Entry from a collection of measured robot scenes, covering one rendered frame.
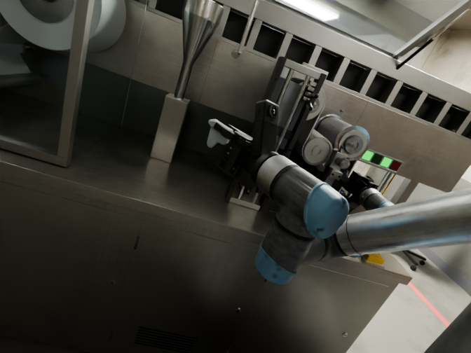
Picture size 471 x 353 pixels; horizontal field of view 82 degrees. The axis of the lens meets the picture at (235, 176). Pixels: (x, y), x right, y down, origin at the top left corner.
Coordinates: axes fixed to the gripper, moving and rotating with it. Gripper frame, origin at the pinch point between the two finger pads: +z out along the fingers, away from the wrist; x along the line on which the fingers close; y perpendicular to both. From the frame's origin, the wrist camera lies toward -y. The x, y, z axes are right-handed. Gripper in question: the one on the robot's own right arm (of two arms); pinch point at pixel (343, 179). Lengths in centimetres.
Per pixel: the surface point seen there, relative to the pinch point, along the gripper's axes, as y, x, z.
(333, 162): 7.1, 11.5, -6.1
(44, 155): -17, 109, -25
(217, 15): 41, 72, 4
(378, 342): -109, -98, 19
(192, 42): 29, 78, 4
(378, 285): -28.3, -17.8, -29.2
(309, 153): 6.4, 20.7, -2.4
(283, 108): 20.2, 41.1, -12.6
